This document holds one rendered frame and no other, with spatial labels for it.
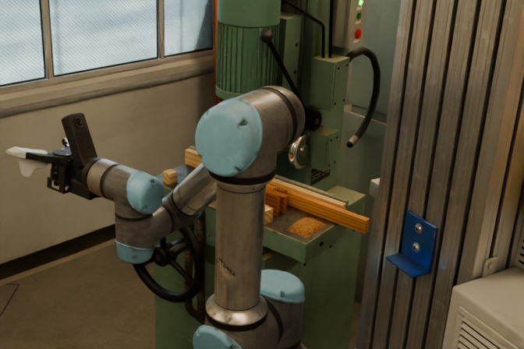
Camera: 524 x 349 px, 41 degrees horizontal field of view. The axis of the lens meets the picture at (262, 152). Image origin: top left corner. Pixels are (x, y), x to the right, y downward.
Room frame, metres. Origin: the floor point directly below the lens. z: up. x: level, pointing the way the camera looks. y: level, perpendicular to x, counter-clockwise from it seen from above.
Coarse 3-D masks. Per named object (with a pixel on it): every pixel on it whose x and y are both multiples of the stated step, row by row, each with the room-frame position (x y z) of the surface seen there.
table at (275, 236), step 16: (160, 176) 2.02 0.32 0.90; (288, 208) 1.84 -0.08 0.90; (272, 224) 1.73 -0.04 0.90; (288, 224) 1.74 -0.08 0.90; (336, 224) 1.76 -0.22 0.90; (208, 240) 1.71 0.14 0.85; (272, 240) 1.70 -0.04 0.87; (288, 240) 1.67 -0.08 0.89; (304, 240) 1.65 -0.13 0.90; (320, 240) 1.69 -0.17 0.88; (336, 240) 1.76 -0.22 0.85; (304, 256) 1.64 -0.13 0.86
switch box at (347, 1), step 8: (336, 0) 2.12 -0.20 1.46; (344, 0) 2.11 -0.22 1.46; (352, 0) 2.10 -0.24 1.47; (336, 8) 2.12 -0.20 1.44; (344, 8) 2.10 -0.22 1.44; (352, 8) 2.10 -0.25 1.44; (336, 16) 2.12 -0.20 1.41; (344, 16) 2.10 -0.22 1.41; (352, 16) 2.10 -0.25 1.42; (336, 24) 2.12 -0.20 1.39; (344, 24) 2.10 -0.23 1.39; (352, 24) 2.11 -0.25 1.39; (360, 24) 2.15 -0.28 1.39; (336, 32) 2.12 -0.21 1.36; (344, 32) 2.10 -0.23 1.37; (352, 32) 2.11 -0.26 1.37; (336, 40) 2.11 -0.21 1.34; (344, 40) 2.10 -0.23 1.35; (352, 40) 2.11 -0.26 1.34; (360, 40) 2.15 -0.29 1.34
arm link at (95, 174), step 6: (96, 162) 1.30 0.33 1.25; (102, 162) 1.30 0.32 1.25; (108, 162) 1.30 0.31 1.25; (114, 162) 1.30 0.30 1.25; (90, 168) 1.29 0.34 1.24; (96, 168) 1.28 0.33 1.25; (102, 168) 1.28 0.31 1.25; (90, 174) 1.28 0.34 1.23; (96, 174) 1.27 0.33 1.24; (102, 174) 1.27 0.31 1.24; (90, 180) 1.27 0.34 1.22; (96, 180) 1.27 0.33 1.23; (90, 186) 1.27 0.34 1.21; (96, 186) 1.26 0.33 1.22; (96, 192) 1.27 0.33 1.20
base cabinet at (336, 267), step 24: (360, 240) 2.17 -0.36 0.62; (168, 264) 1.93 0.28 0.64; (312, 264) 1.92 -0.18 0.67; (336, 264) 2.04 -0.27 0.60; (168, 288) 1.93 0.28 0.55; (312, 288) 1.93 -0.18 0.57; (336, 288) 2.06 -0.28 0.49; (168, 312) 1.93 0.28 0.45; (312, 312) 1.94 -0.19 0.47; (336, 312) 2.07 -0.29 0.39; (168, 336) 1.93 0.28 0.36; (192, 336) 1.87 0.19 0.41; (312, 336) 1.95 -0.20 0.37; (336, 336) 2.09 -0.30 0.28
